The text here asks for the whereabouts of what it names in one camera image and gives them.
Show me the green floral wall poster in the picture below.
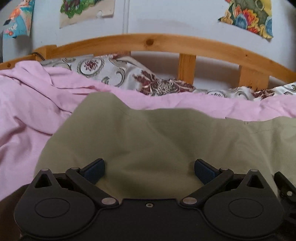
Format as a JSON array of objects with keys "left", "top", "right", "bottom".
[{"left": 60, "top": 0, "right": 115, "bottom": 29}]

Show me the floral patterned pillow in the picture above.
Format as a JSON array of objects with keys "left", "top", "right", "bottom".
[{"left": 41, "top": 55, "right": 295, "bottom": 101}]

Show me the orange blue wall poster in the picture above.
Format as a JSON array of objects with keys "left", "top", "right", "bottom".
[{"left": 3, "top": 0, "right": 35, "bottom": 39}]

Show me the beige and yellow jacket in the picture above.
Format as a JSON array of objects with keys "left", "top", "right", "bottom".
[{"left": 36, "top": 93, "right": 295, "bottom": 199}]

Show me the pink bed sheet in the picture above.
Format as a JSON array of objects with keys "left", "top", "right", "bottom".
[{"left": 0, "top": 60, "right": 296, "bottom": 202}]

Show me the colourful floral wall poster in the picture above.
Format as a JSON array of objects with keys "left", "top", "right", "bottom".
[{"left": 218, "top": 0, "right": 273, "bottom": 40}]

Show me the wooden bed frame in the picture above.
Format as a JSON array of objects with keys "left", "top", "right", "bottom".
[{"left": 1, "top": 33, "right": 295, "bottom": 90}]

